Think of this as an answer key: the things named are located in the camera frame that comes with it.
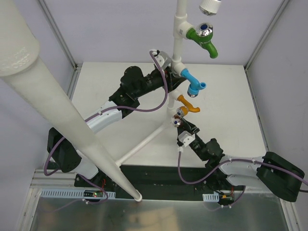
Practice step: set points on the white PVC pipe frame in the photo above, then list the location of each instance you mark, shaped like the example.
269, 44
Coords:
24, 71

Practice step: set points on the left white cable duct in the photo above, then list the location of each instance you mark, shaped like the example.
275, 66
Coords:
76, 194

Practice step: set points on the white water faucet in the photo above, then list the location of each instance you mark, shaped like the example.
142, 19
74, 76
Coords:
210, 7

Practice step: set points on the aluminium frame post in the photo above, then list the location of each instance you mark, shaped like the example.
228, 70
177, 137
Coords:
265, 35
57, 33

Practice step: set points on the green water faucet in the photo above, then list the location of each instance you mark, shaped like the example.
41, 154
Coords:
202, 35

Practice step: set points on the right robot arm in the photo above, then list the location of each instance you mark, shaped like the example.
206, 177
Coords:
270, 171

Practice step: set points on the orange water faucet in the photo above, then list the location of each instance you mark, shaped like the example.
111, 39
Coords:
186, 108

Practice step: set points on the white cable duct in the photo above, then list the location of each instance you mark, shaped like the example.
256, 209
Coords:
76, 194
211, 197

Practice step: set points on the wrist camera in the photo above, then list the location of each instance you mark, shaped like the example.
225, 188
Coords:
160, 59
185, 139

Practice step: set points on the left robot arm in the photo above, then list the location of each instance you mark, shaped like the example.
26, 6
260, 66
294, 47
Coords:
133, 84

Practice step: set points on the right white cable duct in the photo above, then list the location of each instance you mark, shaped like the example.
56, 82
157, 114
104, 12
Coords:
211, 197

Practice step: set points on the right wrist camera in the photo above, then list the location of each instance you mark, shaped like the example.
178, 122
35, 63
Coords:
185, 139

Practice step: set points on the brown water faucet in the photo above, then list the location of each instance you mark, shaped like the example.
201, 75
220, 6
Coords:
179, 122

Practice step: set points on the aluminium front rail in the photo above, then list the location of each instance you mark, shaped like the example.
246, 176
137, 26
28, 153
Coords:
58, 179

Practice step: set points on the blue water faucet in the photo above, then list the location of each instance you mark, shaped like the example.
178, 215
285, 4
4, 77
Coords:
195, 85

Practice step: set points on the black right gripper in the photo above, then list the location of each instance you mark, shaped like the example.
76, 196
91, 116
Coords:
188, 130

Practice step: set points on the right aluminium frame post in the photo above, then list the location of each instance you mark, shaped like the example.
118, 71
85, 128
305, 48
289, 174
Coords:
265, 35

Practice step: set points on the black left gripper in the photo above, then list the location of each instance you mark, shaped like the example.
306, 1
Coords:
169, 78

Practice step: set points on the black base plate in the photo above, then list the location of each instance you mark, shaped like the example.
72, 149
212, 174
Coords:
161, 183

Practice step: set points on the left aluminium frame post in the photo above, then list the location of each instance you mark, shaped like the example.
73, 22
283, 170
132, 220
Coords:
57, 33

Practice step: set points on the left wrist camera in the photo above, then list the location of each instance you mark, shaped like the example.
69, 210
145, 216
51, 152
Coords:
160, 59

